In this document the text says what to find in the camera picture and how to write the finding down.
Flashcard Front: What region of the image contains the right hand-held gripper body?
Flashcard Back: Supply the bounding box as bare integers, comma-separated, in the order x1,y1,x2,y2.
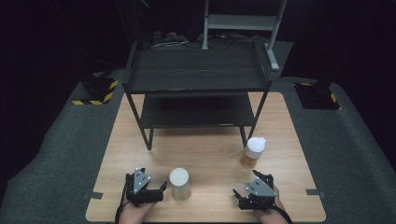
238,174,278,210

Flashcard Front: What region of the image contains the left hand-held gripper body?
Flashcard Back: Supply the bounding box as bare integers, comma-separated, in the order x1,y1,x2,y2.
124,169,165,207

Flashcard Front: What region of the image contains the translucent cup with white base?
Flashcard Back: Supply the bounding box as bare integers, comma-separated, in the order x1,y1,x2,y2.
168,167,192,201

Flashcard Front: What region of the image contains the white-capped bottle with orange liquid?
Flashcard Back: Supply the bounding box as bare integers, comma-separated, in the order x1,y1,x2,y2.
240,136,267,169

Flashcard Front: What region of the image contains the black two-tier shelf rack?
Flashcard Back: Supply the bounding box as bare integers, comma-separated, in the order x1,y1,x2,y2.
121,40,274,151

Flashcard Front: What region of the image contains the person's right hand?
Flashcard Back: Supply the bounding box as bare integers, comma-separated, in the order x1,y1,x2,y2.
253,186,290,224

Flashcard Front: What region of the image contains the person's left hand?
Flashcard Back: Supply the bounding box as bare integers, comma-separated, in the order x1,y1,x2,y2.
119,202,157,224

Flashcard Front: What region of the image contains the grey tape strip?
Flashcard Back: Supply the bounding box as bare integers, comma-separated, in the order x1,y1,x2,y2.
304,188,327,200
83,190,105,201

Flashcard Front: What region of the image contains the black yellow striped block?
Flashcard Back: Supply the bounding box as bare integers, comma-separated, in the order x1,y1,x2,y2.
293,81,341,111
71,74,120,106

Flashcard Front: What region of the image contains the grey felt cloth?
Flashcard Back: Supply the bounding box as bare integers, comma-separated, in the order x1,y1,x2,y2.
0,39,396,224

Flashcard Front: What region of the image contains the power strip with plugs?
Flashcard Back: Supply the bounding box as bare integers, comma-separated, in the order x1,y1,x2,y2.
150,30,190,49

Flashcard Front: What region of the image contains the grey metal stand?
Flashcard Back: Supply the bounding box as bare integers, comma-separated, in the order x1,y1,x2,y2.
201,0,288,72

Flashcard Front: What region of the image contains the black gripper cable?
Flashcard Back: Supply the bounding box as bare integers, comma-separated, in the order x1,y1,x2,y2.
270,204,294,224
114,183,129,224

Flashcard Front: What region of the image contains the bundle of black cables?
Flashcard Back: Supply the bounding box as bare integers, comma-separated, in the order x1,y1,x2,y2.
186,32,269,50

